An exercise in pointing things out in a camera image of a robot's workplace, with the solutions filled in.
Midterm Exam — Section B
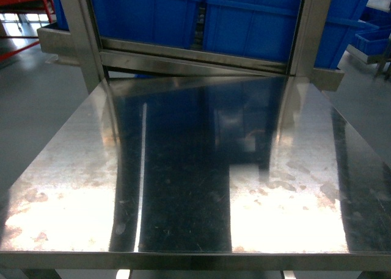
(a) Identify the blue plastic crate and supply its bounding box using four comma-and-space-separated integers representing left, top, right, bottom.
203, 0, 301, 62
50, 0, 204, 49

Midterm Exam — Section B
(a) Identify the red metal frame table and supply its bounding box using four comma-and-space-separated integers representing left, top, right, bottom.
1, 0, 56, 61

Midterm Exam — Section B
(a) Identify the stainless steel rack frame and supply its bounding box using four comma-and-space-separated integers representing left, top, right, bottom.
37, 0, 344, 92

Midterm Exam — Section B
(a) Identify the blue crate far right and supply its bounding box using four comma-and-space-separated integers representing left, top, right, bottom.
353, 28, 390, 56

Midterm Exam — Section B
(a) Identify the blue plastic crate left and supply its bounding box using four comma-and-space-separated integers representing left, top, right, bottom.
50, 0, 204, 49

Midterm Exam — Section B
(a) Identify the blue plastic crate right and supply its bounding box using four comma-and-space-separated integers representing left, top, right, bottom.
203, 0, 301, 62

